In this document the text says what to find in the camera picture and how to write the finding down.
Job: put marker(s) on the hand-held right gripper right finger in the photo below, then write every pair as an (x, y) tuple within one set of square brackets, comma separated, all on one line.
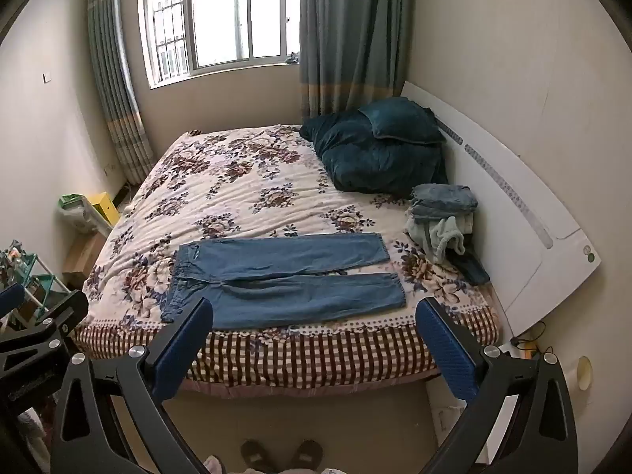
[(444, 350)]

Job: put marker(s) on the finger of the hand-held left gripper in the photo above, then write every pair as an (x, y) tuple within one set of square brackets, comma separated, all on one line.
[(59, 313), (10, 298)]

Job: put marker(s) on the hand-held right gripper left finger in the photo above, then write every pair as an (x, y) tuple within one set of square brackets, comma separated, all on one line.
[(182, 350)]

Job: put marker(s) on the blue denim pants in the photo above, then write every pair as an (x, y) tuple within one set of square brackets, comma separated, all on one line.
[(296, 296)]

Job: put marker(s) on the teal storage rack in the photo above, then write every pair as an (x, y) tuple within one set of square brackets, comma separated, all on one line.
[(47, 284)]

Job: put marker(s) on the cardboard box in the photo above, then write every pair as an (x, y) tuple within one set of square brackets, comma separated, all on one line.
[(81, 259)]

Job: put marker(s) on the dark blue cloth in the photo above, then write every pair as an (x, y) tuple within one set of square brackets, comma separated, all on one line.
[(471, 269)]

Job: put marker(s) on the clear plastic bag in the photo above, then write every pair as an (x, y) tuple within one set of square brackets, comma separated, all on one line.
[(79, 217)]

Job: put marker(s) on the light green cloth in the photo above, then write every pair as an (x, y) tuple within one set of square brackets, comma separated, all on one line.
[(439, 237)]

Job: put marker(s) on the yellow box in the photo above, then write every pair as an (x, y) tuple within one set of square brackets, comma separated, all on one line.
[(104, 206)]

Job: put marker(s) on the dark slipper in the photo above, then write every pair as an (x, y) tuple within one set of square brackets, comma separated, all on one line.
[(306, 454), (257, 455)]

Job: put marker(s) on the folded blue jeans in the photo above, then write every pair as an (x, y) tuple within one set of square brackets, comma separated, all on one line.
[(442, 200)]

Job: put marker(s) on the white headboard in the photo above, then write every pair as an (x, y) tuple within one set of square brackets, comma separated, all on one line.
[(518, 217)]

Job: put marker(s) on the floral bed blanket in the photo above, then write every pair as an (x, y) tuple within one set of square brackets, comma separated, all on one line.
[(247, 182)]

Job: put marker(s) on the dark teal pillows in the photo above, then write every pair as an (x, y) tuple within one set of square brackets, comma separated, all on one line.
[(375, 163)]

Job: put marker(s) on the grey-blue striped curtain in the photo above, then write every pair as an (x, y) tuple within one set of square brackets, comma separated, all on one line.
[(118, 89), (350, 34)]

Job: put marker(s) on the dark teal pillow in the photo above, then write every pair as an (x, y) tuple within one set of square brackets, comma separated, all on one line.
[(402, 118)]

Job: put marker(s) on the small item on windowsill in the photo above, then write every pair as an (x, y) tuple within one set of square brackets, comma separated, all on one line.
[(294, 58)]

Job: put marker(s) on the window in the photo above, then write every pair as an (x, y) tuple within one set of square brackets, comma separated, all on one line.
[(217, 15)]

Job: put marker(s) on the white round wall cap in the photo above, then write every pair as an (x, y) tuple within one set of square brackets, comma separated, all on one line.
[(584, 373)]

